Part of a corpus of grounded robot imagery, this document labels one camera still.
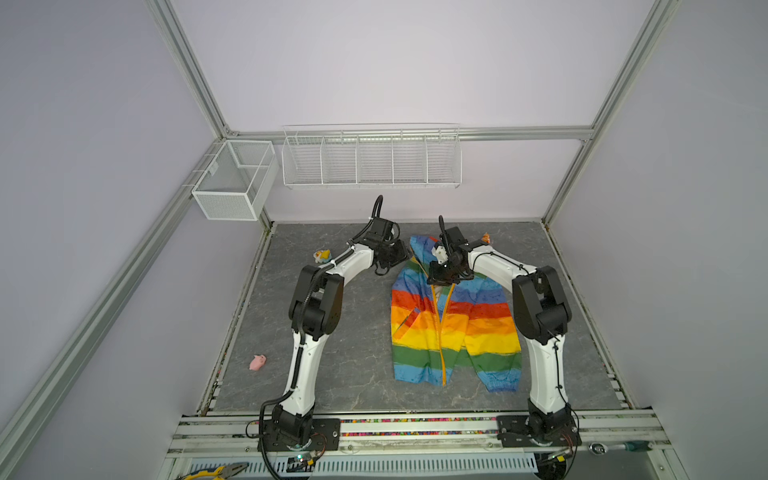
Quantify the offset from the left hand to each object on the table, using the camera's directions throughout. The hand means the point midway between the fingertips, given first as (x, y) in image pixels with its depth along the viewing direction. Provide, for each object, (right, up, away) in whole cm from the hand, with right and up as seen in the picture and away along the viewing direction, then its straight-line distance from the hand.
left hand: (413, 257), depth 100 cm
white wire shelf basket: (+3, +36, +4) cm, 36 cm away
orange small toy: (+29, +7, +14) cm, 33 cm away
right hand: (+6, -9, -1) cm, 10 cm away
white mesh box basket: (-61, +27, +2) cm, 66 cm away
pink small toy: (-45, -30, -16) cm, 57 cm away
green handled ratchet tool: (+52, -45, -29) cm, 75 cm away
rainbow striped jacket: (+6, -20, -11) cm, 24 cm away
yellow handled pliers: (-47, -49, -32) cm, 75 cm away
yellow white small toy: (-33, 0, +5) cm, 33 cm away
